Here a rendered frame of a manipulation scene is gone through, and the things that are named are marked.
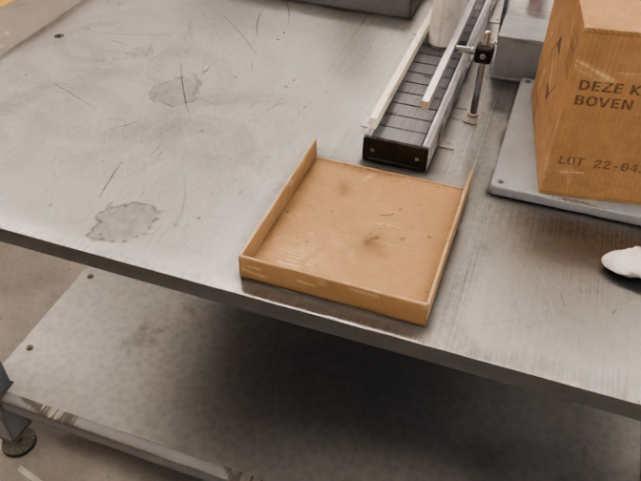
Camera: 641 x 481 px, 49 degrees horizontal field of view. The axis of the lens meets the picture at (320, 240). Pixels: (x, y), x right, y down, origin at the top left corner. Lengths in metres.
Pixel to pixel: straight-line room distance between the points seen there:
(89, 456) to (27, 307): 0.56
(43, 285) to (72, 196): 1.12
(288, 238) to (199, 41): 0.66
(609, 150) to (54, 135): 0.90
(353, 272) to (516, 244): 0.25
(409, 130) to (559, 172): 0.25
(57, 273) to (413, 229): 1.45
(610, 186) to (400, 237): 0.32
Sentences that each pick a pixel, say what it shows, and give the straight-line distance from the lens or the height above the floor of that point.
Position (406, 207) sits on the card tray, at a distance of 1.08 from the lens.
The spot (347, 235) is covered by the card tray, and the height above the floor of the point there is 0.83.
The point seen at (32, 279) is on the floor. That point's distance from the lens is 2.28.
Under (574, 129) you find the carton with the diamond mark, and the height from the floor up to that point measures 0.97.
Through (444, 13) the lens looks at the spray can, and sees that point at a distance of 1.39.
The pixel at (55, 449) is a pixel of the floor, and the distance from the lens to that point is 1.87.
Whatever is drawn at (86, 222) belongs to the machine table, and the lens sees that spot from 1.10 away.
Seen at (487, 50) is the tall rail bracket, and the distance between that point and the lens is 1.24.
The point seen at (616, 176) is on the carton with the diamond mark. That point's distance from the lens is 1.12.
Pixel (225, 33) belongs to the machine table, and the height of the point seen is 0.83.
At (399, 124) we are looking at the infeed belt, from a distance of 1.18.
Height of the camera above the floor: 1.51
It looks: 42 degrees down
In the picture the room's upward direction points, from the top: 1 degrees clockwise
